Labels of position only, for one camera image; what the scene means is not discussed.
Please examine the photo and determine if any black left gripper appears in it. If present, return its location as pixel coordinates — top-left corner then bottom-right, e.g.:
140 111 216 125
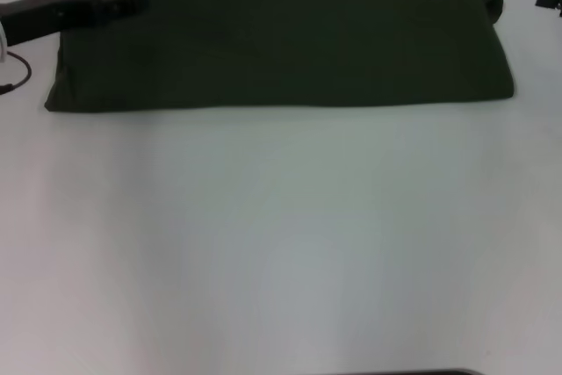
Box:
0 0 149 47

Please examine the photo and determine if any dark green FREE t-shirt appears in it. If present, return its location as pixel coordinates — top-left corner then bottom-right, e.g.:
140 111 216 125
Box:
43 0 515 113

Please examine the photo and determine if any dark left gripper cable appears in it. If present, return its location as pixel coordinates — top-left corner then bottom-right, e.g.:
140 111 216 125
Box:
0 52 32 96

